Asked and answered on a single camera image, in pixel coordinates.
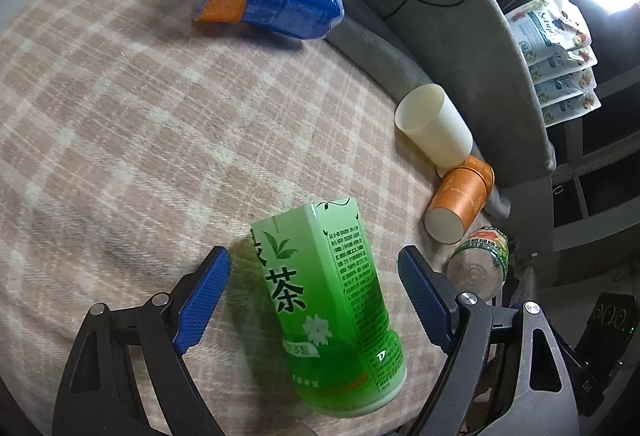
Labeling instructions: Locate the clear plastic cup green label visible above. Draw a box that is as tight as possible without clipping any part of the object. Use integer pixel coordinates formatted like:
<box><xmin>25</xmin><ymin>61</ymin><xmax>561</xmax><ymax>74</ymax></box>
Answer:
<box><xmin>445</xmin><ymin>226</ymin><xmax>510</xmax><ymax>302</ymax></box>

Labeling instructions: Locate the green tea carton cup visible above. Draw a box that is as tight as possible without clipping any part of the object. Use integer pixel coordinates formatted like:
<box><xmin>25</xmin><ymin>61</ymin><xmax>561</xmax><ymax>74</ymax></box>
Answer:
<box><xmin>252</xmin><ymin>198</ymin><xmax>407</xmax><ymax>418</ymax></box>

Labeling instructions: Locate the orange paper cup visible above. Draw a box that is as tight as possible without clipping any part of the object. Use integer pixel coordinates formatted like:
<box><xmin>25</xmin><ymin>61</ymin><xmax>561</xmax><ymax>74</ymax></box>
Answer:
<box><xmin>424</xmin><ymin>156</ymin><xmax>495</xmax><ymax>245</ymax></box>

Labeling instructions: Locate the cream paper cup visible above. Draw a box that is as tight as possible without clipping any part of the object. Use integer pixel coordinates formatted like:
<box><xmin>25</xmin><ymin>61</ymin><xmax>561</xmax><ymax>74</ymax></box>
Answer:
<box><xmin>394</xmin><ymin>83</ymin><xmax>473</xmax><ymax>170</ymax></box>

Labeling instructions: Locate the black device with dials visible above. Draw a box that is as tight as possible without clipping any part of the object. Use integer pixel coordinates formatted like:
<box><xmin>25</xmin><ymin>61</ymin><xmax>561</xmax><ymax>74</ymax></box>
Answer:
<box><xmin>575</xmin><ymin>293</ymin><xmax>639</xmax><ymax>416</ymax></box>

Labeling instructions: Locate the grey shelf unit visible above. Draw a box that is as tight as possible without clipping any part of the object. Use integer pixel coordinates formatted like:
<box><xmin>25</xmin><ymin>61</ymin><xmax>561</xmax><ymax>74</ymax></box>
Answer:
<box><xmin>541</xmin><ymin>69</ymin><xmax>639</xmax><ymax>288</ymax></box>

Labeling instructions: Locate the pink plaid blanket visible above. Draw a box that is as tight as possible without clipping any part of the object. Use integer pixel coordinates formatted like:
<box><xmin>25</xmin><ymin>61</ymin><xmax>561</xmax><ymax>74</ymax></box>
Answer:
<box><xmin>1</xmin><ymin>0</ymin><xmax>450</xmax><ymax>435</ymax></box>

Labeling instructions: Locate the white snack pouch bottom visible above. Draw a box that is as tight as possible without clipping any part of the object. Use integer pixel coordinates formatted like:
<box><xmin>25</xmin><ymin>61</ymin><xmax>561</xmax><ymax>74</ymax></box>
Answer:
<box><xmin>542</xmin><ymin>90</ymin><xmax>601</xmax><ymax>127</ymax></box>

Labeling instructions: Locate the white snack pouch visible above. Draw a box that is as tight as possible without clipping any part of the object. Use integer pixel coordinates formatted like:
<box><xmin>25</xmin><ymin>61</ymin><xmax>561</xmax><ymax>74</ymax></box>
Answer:
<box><xmin>528</xmin><ymin>46</ymin><xmax>598</xmax><ymax>85</ymax></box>
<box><xmin>504</xmin><ymin>0</ymin><xmax>591</xmax><ymax>66</ymax></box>
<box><xmin>542</xmin><ymin>90</ymin><xmax>601</xmax><ymax>127</ymax></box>
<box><xmin>535</xmin><ymin>68</ymin><xmax>597</xmax><ymax>108</ymax></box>

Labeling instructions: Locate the white snack pouch top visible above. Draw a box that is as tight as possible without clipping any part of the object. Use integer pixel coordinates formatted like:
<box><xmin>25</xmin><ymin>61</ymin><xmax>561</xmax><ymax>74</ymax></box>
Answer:
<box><xmin>504</xmin><ymin>0</ymin><xmax>591</xmax><ymax>66</ymax></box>

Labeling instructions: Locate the grey sofa armrest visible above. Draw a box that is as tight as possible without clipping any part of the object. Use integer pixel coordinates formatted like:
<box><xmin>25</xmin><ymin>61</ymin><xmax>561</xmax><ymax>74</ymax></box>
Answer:
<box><xmin>328</xmin><ymin>0</ymin><xmax>555</xmax><ymax>188</ymax></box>

